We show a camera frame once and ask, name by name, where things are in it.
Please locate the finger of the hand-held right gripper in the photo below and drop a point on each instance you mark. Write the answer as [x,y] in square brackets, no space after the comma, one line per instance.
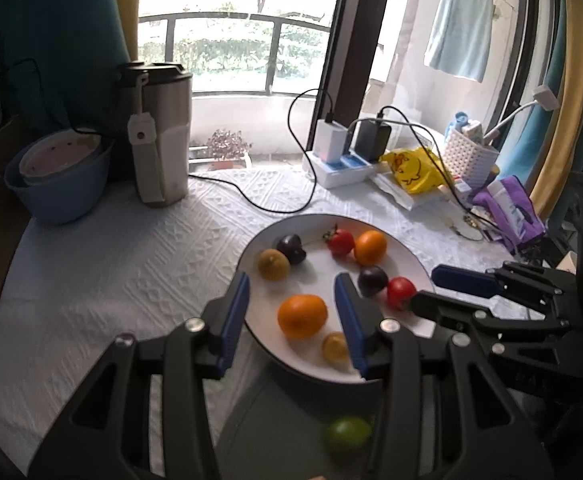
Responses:
[441,310]
[464,280]

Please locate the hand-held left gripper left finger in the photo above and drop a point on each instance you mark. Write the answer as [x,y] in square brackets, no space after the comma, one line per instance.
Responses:
[235,310]

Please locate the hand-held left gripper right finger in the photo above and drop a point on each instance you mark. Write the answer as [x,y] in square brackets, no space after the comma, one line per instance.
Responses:
[347,312]

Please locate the orange kumquat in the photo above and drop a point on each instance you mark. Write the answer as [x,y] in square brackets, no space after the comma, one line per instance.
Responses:
[302,315]
[370,247]

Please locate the white plate with dark rim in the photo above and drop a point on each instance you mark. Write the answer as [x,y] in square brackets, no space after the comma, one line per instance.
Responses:
[311,280]

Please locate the red cherry tomato with stem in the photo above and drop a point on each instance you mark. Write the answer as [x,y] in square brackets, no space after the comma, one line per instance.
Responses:
[340,242]

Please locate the dark purple plum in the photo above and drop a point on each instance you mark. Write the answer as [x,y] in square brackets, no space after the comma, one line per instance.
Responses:
[291,248]

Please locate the green lime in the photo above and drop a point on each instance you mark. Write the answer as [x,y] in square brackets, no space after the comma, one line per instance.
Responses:
[347,432]

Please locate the small gold trinket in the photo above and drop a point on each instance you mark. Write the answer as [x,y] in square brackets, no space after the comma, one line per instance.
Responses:
[466,222]

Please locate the purple tissue pack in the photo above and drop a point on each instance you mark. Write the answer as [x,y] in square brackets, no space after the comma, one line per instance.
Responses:
[514,210]

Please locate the white blue tube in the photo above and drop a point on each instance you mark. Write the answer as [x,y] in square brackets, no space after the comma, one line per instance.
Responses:
[509,202]

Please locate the white papers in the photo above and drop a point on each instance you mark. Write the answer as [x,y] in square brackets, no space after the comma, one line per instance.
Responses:
[404,194]

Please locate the white quilted tablecloth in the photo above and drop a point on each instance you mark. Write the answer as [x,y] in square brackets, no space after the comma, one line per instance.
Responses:
[121,285]

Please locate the yellow plastic bag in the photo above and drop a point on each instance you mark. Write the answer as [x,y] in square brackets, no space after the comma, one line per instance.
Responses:
[414,169]

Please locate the white perforated basket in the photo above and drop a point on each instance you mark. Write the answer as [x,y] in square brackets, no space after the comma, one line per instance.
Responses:
[471,156]

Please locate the white power strip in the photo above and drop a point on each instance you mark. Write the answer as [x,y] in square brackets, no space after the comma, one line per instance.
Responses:
[341,169]

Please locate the blue capped bottle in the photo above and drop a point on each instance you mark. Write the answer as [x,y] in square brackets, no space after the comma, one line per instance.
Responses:
[459,121]

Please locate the potted plant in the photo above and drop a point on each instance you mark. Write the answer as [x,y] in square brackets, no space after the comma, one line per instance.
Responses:
[226,146]

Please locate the black charger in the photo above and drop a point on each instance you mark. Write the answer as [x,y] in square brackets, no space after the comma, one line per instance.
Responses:
[371,137]

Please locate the white charger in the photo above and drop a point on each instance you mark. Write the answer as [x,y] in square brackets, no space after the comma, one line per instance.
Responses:
[329,141]

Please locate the white desk lamp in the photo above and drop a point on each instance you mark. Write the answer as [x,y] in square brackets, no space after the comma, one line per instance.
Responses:
[524,107]

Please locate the yellow teal curtain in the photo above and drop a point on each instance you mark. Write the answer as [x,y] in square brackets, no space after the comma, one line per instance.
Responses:
[566,110]

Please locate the blue plastic bowl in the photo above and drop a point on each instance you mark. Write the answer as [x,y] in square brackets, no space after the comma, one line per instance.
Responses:
[58,187]

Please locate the pink inner bowl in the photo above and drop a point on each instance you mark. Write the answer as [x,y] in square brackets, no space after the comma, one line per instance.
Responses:
[61,156]

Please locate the light blue hanging towel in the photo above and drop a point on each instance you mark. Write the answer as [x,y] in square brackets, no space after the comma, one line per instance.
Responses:
[459,35]

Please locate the balcony railing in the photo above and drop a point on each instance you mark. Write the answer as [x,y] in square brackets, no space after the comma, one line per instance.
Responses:
[231,22]

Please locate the dark window frame post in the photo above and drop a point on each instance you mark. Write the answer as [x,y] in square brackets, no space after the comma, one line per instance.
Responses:
[354,35]

